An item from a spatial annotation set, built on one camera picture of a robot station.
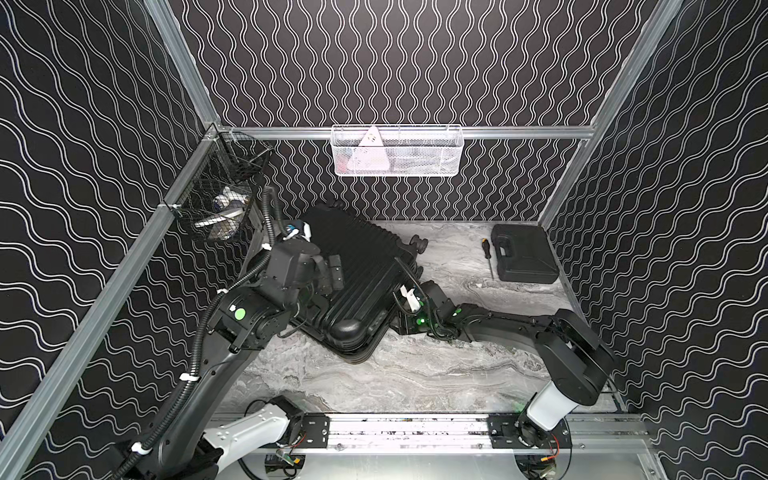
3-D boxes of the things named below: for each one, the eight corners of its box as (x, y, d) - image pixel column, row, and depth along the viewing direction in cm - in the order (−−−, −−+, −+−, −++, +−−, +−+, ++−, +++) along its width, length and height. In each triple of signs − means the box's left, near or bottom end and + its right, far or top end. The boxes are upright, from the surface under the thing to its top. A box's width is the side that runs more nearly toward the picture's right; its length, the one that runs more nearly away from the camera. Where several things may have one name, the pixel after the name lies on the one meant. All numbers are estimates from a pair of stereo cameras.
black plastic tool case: (502, 284, 105) (508, 273, 99) (488, 236, 119) (492, 224, 114) (556, 284, 105) (565, 273, 99) (536, 236, 119) (542, 224, 114)
